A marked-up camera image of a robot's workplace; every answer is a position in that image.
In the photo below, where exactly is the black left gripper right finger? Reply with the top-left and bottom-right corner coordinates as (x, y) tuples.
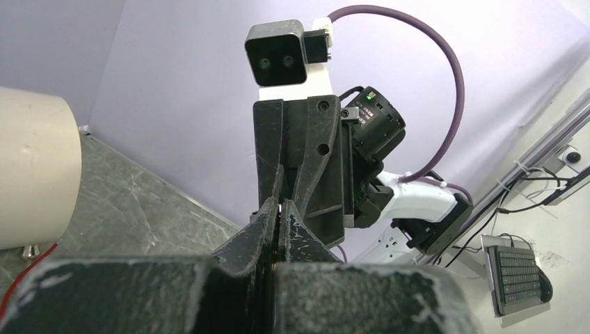
(271, 200), (479, 333)

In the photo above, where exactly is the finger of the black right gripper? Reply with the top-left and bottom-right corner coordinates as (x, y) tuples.
(253, 100), (285, 205)
(290, 95), (344, 221)

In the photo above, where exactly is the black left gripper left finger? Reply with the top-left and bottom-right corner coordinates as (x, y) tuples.
(1, 198), (279, 333)

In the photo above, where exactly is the red cable lock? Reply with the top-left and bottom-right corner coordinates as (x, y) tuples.
(1, 241), (60, 320)

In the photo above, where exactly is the black keyboard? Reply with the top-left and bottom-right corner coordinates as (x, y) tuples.
(488, 245), (553, 308)

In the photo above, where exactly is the cream cylindrical container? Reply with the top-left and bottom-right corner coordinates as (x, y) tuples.
(1, 87), (82, 250)

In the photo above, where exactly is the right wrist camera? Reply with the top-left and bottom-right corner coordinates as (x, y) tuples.
(244, 17), (334, 101)

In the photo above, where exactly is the aluminium frame rail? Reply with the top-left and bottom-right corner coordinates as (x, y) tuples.
(443, 90), (589, 250)

